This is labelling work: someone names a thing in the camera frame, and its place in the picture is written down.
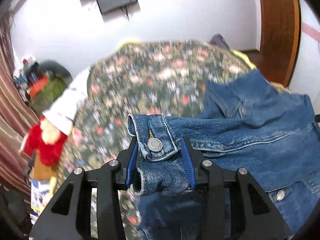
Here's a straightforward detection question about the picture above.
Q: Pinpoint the blue denim jacket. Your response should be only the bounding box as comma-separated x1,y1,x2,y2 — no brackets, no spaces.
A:
127,70,319,239

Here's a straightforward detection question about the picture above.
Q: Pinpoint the red plush toy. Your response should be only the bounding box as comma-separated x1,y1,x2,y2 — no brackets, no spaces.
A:
21,116,67,166

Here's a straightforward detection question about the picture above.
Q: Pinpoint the brown cardboard board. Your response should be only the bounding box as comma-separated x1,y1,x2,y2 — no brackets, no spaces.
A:
30,153,57,181

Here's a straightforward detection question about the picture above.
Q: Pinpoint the white pillow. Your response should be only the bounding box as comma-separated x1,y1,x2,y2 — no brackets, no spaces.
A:
42,67,91,135

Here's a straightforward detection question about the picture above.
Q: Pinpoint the green floral bedspread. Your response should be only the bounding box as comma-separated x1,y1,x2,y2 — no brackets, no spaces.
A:
58,41,251,239

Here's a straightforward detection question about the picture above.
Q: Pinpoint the green storage box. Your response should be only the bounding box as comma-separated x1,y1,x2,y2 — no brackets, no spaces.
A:
29,77,67,118

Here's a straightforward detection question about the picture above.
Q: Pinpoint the striped pink curtain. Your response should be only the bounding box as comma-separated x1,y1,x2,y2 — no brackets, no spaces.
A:
1,11,38,200

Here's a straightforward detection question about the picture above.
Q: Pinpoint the yellow blanket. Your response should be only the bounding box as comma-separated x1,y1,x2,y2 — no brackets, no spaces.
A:
231,50,257,69

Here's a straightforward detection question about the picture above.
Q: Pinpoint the orange box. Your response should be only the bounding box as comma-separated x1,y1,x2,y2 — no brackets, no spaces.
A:
28,77,49,98

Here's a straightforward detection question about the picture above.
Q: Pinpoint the grey neck pillow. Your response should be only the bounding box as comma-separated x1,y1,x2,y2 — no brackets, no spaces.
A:
37,60,73,84

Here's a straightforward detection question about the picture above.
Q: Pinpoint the yellow plush headrest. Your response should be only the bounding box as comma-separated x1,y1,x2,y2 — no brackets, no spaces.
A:
119,41,140,49

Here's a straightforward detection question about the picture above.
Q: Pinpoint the purple grey backpack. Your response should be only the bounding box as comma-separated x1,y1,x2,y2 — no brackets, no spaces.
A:
209,34,230,50

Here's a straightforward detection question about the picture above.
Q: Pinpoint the brown wooden door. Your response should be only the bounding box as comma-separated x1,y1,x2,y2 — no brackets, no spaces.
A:
258,0,301,87

